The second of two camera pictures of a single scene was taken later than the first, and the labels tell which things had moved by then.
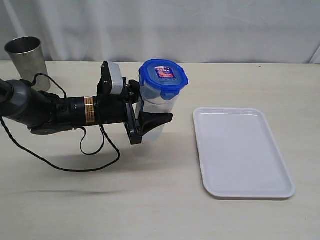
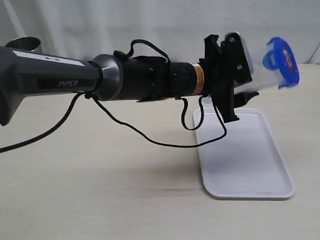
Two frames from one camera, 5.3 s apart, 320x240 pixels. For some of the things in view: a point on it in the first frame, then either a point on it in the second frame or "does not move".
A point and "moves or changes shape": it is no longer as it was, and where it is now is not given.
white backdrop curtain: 192,31 does not move
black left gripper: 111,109 -> 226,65
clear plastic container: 152,102 -> 263,79
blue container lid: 168,76 moves or changes shape
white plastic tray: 239,156 does not move
